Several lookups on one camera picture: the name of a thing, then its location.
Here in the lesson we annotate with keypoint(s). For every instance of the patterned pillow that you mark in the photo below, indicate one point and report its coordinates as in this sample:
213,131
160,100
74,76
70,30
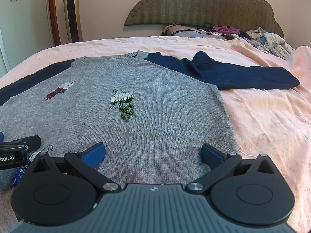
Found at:
173,30

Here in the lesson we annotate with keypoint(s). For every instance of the purple cloth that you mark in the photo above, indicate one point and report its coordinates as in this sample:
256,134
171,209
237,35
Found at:
226,29

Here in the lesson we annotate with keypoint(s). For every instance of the pile of pale clothes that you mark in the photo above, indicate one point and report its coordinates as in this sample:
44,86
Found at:
272,42

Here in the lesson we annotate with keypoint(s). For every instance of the grey sweater with navy sleeves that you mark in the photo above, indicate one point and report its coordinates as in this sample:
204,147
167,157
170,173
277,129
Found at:
150,106

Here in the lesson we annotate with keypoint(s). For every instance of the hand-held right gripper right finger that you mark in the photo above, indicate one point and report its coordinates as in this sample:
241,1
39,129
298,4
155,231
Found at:
211,155

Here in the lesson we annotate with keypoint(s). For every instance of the white wardrobe with flower stickers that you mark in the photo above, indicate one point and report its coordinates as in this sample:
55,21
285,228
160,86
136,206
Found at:
24,24

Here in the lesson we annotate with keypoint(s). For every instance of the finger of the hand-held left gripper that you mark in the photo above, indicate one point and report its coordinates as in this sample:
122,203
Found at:
1,136
30,142

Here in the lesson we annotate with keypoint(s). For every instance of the olive padded headboard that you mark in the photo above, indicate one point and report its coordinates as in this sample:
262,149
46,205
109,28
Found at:
206,2

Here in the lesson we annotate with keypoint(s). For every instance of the pink bed sheet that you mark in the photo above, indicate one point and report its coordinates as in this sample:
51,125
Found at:
264,126

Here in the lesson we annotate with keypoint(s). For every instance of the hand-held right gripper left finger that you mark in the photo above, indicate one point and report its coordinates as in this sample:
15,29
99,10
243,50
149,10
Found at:
93,155

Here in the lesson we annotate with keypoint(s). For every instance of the gold tower heater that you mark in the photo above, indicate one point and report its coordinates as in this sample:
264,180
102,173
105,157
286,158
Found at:
72,9

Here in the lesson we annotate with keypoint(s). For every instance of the brown wooden door frame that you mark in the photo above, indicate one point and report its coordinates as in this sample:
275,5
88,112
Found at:
53,12

